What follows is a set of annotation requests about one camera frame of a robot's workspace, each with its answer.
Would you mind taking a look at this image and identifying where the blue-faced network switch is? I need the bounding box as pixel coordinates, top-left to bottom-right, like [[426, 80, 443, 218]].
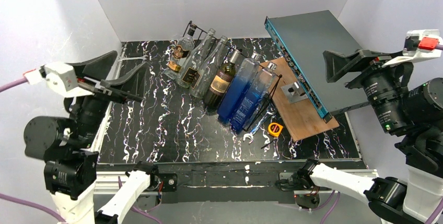
[[264, 10, 370, 122]]

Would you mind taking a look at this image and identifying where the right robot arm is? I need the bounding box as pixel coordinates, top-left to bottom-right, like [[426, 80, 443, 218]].
[[292, 44, 442, 223]]

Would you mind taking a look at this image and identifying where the small black pen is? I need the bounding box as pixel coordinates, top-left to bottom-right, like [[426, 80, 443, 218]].
[[261, 139, 277, 149]]

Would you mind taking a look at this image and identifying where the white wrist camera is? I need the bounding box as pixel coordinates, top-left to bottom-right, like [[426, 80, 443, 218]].
[[23, 62, 94, 98], [382, 29, 442, 67]]

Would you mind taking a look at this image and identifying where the yellow tape measure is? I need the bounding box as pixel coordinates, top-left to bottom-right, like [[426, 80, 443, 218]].
[[267, 122, 284, 137]]

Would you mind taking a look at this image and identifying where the small wrench at back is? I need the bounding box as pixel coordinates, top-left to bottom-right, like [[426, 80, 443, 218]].
[[118, 55, 147, 62]]

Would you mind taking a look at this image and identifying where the tall clear glass bottle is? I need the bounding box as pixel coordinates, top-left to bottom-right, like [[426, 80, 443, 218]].
[[176, 28, 216, 88]]

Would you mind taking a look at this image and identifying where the green wine bottle tan label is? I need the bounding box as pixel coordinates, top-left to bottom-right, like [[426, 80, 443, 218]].
[[203, 48, 242, 111]]

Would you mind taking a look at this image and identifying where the black wire wine rack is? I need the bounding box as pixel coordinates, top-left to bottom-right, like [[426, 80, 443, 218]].
[[181, 20, 283, 132]]

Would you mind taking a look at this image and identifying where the metal bracket with knob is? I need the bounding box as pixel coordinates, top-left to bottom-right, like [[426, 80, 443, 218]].
[[281, 81, 308, 104]]

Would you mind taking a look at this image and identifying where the blue square bottle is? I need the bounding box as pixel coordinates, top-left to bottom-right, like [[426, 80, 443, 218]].
[[230, 62, 277, 134], [217, 52, 261, 125]]

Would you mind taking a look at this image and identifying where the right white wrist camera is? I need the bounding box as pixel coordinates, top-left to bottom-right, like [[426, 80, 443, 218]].
[[382, 29, 442, 67]]

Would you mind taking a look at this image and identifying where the brown wooden board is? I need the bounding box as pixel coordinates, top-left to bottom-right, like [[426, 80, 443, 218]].
[[271, 57, 339, 140]]

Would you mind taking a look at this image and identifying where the short clear glass bottle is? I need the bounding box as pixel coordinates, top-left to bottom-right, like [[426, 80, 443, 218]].
[[190, 36, 228, 99]]

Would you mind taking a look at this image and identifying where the dark-capped clear bottle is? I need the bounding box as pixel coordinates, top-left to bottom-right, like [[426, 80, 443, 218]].
[[164, 23, 197, 80]]

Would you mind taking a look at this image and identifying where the aluminium frame rail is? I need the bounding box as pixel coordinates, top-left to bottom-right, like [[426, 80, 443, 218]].
[[94, 159, 378, 204]]

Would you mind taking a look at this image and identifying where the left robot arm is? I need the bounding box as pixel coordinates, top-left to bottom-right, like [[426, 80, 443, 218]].
[[24, 51, 159, 223]]

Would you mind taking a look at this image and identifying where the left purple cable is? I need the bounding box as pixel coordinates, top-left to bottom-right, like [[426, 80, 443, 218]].
[[0, 76, 66, 224]]

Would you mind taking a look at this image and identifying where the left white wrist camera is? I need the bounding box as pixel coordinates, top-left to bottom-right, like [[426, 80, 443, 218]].
[[23, 62, 94, 98]]

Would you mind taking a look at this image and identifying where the silver combination wrench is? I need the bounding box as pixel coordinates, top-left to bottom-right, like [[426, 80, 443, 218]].
[[243, 110, 276, 144]]

